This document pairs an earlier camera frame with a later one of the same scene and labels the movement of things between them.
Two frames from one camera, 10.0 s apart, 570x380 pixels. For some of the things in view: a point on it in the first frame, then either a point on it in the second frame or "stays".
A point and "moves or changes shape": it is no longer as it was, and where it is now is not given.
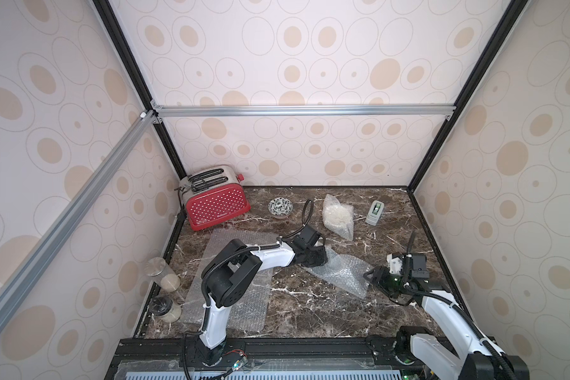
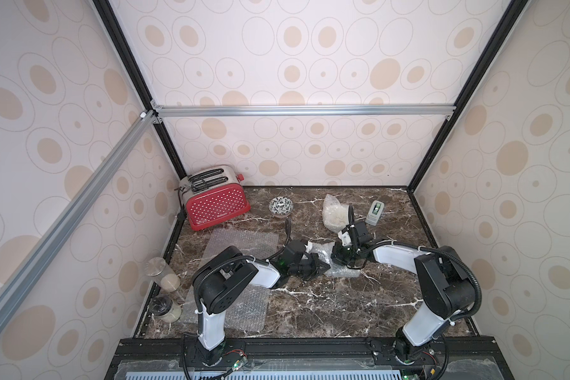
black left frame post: x=136 y=73 stays
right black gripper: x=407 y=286 -> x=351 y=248
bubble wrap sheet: x=339 y=217 stays
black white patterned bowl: x=280 y=206 stays
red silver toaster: x=212 y=194 stays
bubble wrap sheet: x=345 y=271 moves or changes shape
